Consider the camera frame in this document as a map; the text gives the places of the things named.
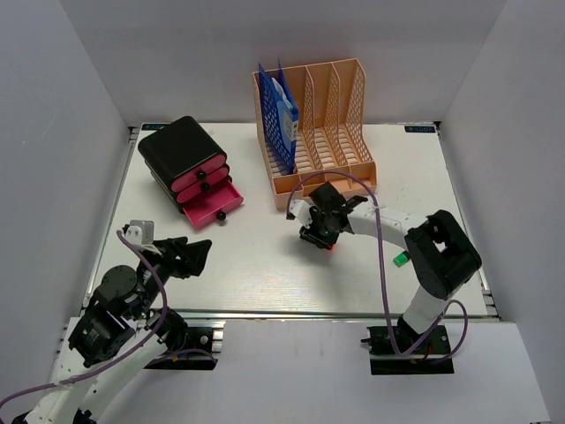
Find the black pink drawer unit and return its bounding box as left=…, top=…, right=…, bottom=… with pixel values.
left=138, top=116, right=244, bottom=230

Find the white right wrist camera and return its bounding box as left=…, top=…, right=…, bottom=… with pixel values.
left=286, top=200, right=314, bottom=229

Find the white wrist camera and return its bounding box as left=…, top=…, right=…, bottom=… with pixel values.
left=117, top=220, right=159, bottom=254
left=286, top=200, right=314, bottom=229

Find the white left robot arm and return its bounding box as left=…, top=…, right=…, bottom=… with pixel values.
left=2, top=230, right=217, bottom=423

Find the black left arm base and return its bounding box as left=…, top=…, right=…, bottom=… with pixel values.
left=145, top=308, right=222, bottom=371

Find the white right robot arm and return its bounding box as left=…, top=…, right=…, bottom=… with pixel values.
left=287, top=183, right=482, bottom=352

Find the peach plastic file organizer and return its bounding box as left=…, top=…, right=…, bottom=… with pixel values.
left=252, top=58, right=378, bottom=211

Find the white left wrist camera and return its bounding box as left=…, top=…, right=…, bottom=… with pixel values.
left=117, top=220, right=159, bottom=254

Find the blue plastic folder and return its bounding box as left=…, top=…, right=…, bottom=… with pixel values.
left=258, top=64, right=299, bottom=175

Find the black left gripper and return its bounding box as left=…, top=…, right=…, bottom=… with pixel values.
left=132, top=235, right=213, bottom=318

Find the green black highlighter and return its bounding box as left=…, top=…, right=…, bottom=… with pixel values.
left=393, top=251, right=411, bottom=268

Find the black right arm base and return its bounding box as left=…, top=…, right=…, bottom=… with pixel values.
left=360, top=318, right=455, bottom=375

